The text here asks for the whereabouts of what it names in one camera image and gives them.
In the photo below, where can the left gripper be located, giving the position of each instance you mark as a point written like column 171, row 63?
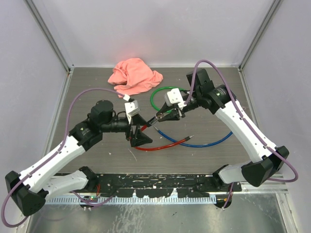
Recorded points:
column 139, row 138

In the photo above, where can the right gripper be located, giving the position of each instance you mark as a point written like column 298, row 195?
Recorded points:
column 174, row 115

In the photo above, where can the red cable lock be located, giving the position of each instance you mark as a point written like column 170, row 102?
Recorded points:
column 150, row 123

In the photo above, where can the green cable lock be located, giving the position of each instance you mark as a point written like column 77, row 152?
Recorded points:
column 160, row 89

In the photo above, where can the blue cable lock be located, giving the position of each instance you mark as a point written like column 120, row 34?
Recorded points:
column 194, row 145

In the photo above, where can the red lock keys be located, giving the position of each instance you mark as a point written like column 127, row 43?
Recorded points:
column 159, row 116

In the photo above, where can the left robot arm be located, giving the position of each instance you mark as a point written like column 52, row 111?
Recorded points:
column 31, row 188

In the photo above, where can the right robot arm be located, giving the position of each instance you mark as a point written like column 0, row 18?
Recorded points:
column 266, row 158

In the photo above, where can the pink cloth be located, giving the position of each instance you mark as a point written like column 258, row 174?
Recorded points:
column 133, row 76

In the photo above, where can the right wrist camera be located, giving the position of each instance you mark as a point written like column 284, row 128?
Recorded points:
column 174, row 97

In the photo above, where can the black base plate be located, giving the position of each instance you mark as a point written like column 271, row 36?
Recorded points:
column 155, row 185

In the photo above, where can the slotted cable duct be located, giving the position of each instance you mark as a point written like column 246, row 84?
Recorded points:
column 174, row 199

